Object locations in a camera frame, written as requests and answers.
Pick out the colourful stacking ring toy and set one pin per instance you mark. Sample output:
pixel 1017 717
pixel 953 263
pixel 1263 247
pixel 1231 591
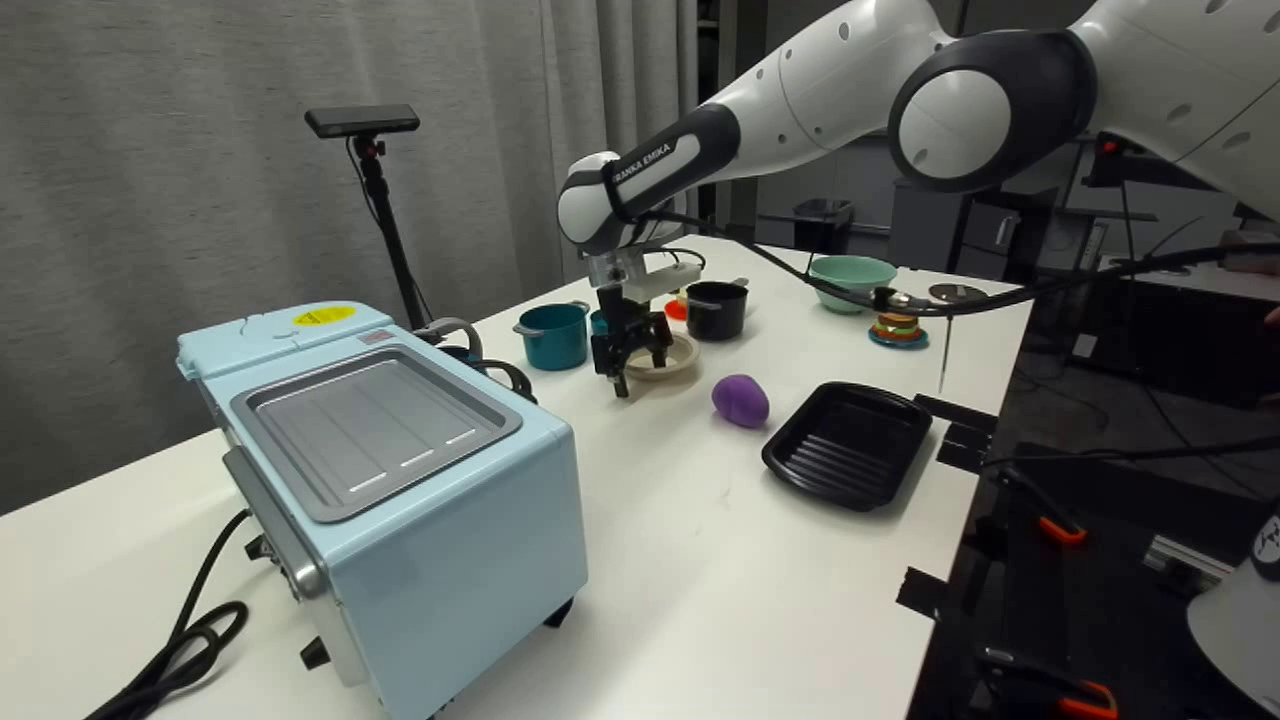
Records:
pixel 899 331

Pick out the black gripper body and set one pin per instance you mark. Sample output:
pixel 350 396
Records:
pixel 612 309

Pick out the beige bowl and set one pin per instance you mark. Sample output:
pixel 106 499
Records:
pixel 676 362

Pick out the camera on black tripod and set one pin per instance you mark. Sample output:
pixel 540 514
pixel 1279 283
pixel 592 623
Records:
pixel 363 132

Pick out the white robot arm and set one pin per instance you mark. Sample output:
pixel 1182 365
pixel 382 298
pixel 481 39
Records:
pixel 1191 80

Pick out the purple toy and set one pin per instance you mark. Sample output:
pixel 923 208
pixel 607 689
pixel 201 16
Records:
pixel 740 402

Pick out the teal pot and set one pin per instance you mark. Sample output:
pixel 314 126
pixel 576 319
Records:
pixel 553 338

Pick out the orange handled clamp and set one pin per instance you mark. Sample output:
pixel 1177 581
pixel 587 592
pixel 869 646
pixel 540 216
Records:
pixel 1034 689

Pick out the green bowl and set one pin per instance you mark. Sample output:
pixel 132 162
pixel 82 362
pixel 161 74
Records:
pixel 851 283

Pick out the black rectangular tray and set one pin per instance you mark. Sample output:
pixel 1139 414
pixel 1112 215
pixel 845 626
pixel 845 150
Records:
pixel 851 446

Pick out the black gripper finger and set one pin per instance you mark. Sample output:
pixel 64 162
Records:
pixel 656 342
pixel 622 362

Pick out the light blue toaster oven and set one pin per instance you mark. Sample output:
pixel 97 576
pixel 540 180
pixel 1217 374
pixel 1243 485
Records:
pixel 416 510

